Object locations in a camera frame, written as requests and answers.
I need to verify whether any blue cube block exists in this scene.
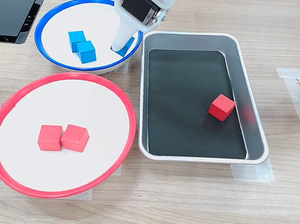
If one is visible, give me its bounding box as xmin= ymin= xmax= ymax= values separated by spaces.
xmin=115 ymin=35 xmax=136 ymax=59
xmin=66 ymin=29 xmax=88 ymax=54
xmin=74 ymin=39 xmax=98 ymax=65

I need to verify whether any red cube block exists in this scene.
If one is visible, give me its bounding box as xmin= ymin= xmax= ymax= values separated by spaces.
xmin=207 ymin=92 xmax=237 ymax=123
xmin=59 ymin=123 xmax=91 ymax=154
xmin=36 ymin=124 xmax=64 ymax=153

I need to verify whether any silver metal tray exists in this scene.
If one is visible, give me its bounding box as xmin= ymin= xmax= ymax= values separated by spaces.
xmin=133 ymin=27 xmax=278 ymax=169

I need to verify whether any black tray liner mat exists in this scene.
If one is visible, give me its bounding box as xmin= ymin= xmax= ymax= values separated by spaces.
xmin=140 ymin=46 xmax=256 ymax=162

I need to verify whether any clear tape strip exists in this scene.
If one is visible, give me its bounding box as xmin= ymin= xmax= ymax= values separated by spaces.
xmin=108 ymin=58 xmax=130 ymax=76
xmin=230 ymin=159 xmax=277 ymax=184
xmin=79 ymin=186 xmax=94 ymax=202
xmin=111 ymin=162 xmax=123 ymax=177

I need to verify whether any white dish blue rim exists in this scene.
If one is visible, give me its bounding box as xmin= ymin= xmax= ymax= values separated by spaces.
xmin=31 ymin=0 xmax=146 ymax=79

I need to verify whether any white dish red rim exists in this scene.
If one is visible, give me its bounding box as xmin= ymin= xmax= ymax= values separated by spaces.
xmin=0 ymin=66 xmax=141 ymax=206

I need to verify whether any black electronic device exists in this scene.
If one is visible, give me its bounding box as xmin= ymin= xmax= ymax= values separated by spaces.
xmin=0 ymin=0 xmax=52 ymax=47

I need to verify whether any wide translucent tape sheet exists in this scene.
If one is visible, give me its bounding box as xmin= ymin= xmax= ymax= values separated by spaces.
xmin=269 ymin=66 xmax=300 ymax=153

